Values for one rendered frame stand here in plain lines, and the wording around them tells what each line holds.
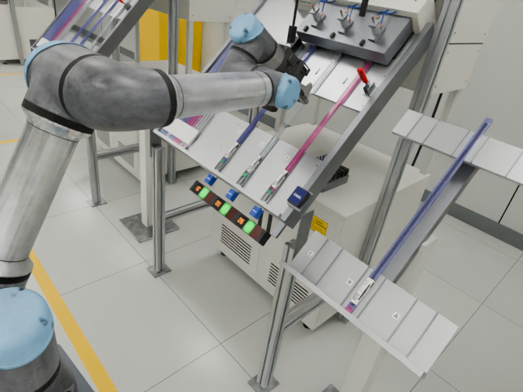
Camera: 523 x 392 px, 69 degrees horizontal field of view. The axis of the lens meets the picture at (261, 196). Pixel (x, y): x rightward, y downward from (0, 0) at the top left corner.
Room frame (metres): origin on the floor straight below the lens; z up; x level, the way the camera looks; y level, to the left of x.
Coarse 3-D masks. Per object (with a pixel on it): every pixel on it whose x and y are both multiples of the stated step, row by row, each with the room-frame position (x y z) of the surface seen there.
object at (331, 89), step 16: (272, 0) 1.66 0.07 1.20; (288, 0) 1.62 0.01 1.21; (256, 16) 1.62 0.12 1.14; (272, 16) 1.58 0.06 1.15; (288, 16) 1.54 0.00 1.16; (304, 16) 1.50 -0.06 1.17; (272, 32) 1.51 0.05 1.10; (304, 48) 1.37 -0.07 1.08; (320, 48) 1.34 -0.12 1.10; (320, 64) 1.29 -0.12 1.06; (336, 64) 1.25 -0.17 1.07; (352, 64) 1.23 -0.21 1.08; (304, 80) 1.25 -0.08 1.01; (336, 80) 1.20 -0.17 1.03; (352, 80) 1.18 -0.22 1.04; (320, 96) 1.18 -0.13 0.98; (336, 96) 1.15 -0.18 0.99; (352, 96) 1.13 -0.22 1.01
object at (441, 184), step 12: (492, 120) 0.81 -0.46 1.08; (480, 132) 0.80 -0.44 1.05; (468, 144) 0.78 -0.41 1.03; (456, 168) 0.74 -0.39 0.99; (444, 180) 0.73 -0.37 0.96; (432, 192) 0.71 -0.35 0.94; (432, 204) 0.70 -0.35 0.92; (420, 216) 0.68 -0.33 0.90; (408, 228) 0.66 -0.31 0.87; (396, 240) 0.65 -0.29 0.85; (396, 252) 0.64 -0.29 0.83; (384, 264) 0.61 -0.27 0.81; (372, 276) 0.60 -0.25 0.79
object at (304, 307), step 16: (160, 144) 1.40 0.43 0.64; (336, 176) 1.29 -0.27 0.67; (176, 208) 1.44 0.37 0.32; (192, 208) 1.48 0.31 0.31; (304, 224) 0.85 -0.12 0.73; (304, 240) 0.86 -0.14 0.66; (160, 272) 1.35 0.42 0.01; (304, 304) 0.98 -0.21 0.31; (320, 304) 1.01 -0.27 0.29; (288, 320) 0.88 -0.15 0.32; (256, 384) 0.85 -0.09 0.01; (272, 384) 0.86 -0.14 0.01
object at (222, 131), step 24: (216, 120) 1.26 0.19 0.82; (240, 120) 1.22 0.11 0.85; (192, 144) 1.22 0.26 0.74; (216, 144) 1.18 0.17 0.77; (240, 144) 1.13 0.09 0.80; (264, 144) 1.10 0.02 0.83; (288, 144) 1.07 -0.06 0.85; (216, 168) 1.09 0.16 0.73; (240, 168) 1.06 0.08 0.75; (264, 168) 1.03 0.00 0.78; (312, 168) 0.97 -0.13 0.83; (264, 192) 0.96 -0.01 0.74; (288, 192) 0.94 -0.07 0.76
